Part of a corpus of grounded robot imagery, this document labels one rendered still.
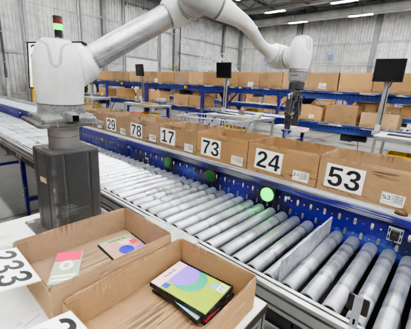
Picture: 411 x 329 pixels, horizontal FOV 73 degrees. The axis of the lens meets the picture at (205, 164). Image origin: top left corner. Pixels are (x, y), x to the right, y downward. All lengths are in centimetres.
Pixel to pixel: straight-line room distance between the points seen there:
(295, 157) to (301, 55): 48
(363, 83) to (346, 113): 62
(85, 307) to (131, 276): 13
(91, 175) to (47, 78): 37
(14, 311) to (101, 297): 22
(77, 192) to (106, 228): 17
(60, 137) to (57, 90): 17
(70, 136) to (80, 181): 17
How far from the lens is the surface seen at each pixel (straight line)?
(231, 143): 163
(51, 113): 109
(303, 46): 148
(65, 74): 108
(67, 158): 110
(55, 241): 108
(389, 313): 101
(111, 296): 84
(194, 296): 80
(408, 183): 133
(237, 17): 131
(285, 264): 100
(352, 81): 605
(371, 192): 136
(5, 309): 95
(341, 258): 119
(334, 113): 585
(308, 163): 142
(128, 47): 132
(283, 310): 98
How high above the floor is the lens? 132
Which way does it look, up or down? 15 degrees down
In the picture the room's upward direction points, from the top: 3 degrees clockwise
